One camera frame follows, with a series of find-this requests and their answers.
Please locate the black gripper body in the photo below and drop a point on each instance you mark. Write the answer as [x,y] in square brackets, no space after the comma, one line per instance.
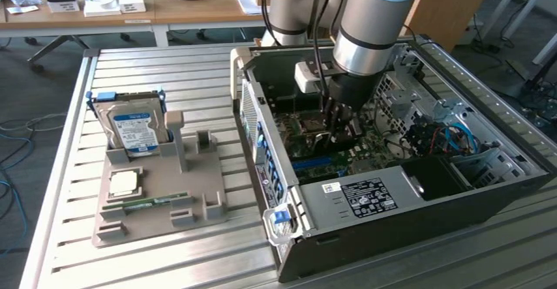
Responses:
[352,88]

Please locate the black graphics card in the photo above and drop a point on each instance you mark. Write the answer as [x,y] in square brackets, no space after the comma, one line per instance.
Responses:
[344,145]

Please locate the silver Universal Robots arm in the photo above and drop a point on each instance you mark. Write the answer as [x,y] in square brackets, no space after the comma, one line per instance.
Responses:
[369,24]

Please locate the CPU socket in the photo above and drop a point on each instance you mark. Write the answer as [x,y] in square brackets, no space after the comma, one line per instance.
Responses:
[310,124]

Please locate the green motherboard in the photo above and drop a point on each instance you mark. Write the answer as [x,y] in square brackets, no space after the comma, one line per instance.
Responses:
[369,158]

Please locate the perforated metal disk bay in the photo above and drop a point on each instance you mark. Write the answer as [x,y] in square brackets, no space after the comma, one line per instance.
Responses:
[404,96]

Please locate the grey power supply unit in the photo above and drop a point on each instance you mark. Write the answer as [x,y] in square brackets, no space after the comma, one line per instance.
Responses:
[331,204]

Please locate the blue case latch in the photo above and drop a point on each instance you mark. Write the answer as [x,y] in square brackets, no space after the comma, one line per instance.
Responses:
[279,217]

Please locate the open black PC case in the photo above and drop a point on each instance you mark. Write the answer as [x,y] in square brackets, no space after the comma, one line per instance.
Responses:
[392,230]

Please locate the grey slanted disk bay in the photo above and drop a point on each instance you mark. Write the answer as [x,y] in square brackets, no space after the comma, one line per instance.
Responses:
[487,168]

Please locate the stack of papers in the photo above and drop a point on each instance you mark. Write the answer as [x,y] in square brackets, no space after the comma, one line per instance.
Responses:
[248,5]

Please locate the wooden desk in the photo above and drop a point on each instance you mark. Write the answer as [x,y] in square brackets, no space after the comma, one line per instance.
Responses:
[66,21]
[218,11]

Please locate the hard disk with blue caddy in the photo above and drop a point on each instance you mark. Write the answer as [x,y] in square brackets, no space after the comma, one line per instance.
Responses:
[132,129]

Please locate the green RAM stick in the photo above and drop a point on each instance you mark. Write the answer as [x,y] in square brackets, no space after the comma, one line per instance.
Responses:
[143,201]

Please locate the grey parts rack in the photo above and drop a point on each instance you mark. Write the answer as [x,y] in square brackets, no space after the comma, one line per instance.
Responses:
[162,223]

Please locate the silver CPU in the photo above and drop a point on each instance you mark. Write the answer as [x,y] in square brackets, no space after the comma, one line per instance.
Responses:
[123,183]

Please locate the white labelled box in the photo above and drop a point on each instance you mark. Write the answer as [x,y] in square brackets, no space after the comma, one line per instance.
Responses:
[131,3]

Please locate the flat white box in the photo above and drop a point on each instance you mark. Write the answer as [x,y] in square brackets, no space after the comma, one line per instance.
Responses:
[102,11]

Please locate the white tape roll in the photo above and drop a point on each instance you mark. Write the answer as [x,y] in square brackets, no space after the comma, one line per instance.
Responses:
[100,0]

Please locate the white box with black top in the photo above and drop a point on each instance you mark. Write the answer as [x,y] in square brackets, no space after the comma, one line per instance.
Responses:
[62,2]

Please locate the white paper label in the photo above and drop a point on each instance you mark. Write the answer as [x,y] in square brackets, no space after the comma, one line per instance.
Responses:
[22,9]

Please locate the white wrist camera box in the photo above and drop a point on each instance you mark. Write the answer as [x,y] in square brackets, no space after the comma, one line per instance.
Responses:
[307,77]

